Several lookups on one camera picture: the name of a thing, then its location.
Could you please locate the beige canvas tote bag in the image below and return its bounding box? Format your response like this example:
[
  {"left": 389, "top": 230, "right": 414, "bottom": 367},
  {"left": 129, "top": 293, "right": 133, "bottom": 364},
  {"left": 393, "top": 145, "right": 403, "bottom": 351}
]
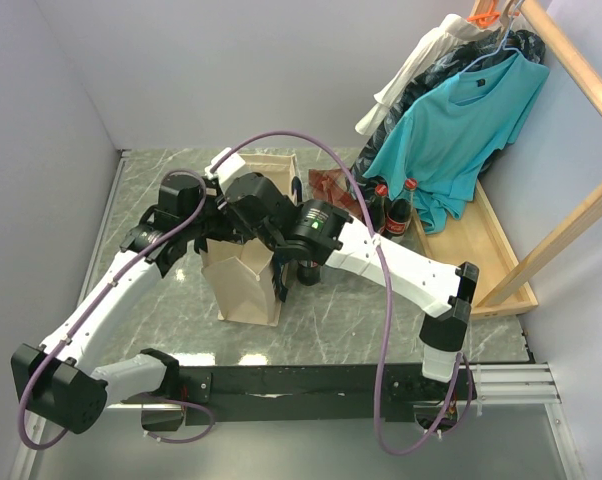
[{"left": 202, "top": 153, "right": 297, "bottom": 326}]

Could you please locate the cola bottle red cap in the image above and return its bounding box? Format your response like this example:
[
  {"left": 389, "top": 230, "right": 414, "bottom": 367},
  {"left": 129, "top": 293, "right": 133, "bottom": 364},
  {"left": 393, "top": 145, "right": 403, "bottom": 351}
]
[
  {"left": 368, "top": 183, "right": 388, "bottom": 234},
  {"left": 383, "top": 177, "right": 418, "bottom": 243},
  {"left": 297, "top": 260, "right": 321, "bottom": 286}
]

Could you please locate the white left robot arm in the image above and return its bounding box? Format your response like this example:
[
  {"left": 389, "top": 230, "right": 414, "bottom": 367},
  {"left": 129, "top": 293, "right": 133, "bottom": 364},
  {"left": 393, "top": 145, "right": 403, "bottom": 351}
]
[{"left": 11, "top": 169, "right": 215, "bottom": 443}]

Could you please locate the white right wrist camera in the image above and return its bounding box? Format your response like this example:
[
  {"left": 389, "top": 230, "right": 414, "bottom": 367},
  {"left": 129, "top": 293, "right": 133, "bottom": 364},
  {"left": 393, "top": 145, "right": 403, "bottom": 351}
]
[{"left": 204, "top": 148, "right": 251, "bottom": 194}]

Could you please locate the light blue hanger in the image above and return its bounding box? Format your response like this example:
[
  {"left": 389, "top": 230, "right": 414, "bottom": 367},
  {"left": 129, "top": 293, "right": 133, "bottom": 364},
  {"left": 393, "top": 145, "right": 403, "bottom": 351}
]
[{"left": 455, "top": 1, "right": 543, "bottom": 76}]

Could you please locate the turquoise t-shirt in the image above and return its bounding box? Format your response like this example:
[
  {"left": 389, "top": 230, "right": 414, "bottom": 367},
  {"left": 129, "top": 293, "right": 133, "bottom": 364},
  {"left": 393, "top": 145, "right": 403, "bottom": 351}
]
[{"left": 364, "top": 53, "right": 549, "bottom": 234}]

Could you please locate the cola bottle red cap front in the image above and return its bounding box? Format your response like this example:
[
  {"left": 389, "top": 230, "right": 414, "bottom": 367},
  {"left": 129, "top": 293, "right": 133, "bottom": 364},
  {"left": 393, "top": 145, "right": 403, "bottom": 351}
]
[{"left": 368, "top": 183, "right": 388, "bottom": 234}]

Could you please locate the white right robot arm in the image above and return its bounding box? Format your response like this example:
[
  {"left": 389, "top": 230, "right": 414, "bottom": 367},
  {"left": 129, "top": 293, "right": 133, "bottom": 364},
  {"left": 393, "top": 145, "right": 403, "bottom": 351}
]
[{"left": 219, "top": 171, "right": 479, "bottom": 398}]

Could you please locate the red plaid folded cloth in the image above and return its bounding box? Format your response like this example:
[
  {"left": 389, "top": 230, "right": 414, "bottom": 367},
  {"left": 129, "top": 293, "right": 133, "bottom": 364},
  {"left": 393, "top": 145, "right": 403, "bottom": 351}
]
[{"left": 308, "top": 169, "right": 361, "bottom": 215}]

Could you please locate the dark floral shirt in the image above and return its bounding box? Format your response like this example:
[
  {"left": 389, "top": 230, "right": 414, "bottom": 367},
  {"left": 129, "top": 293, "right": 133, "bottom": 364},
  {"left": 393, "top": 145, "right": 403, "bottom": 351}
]
[{"left": 351, "top": 30, "right": 546, "bottom": 195}]

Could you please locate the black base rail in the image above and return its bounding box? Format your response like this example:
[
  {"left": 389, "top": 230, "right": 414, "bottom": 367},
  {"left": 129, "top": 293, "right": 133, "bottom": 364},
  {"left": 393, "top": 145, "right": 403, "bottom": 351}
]
[{"left": 176, "top": 363, "right": 449, "bottom": 422}]

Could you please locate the white garment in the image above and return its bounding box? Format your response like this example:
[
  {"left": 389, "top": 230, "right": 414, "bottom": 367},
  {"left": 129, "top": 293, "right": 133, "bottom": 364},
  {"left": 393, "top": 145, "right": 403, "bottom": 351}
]
[{"left": 355, "top": 14, "right": 497, "bottom": 136}]

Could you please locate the orange hanger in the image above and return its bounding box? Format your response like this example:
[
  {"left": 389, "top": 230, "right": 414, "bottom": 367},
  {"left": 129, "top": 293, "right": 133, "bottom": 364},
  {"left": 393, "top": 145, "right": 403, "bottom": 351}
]
[{"left": 467, "top": 0, "right": 501, "bottom": 28}]

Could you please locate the wooden clothes rack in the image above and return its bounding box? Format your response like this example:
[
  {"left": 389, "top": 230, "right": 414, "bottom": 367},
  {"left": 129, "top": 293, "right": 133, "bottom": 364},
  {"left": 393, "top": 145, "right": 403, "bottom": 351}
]
[{"left": 410, "top": 1, "right": 602, "bottom": 319}]

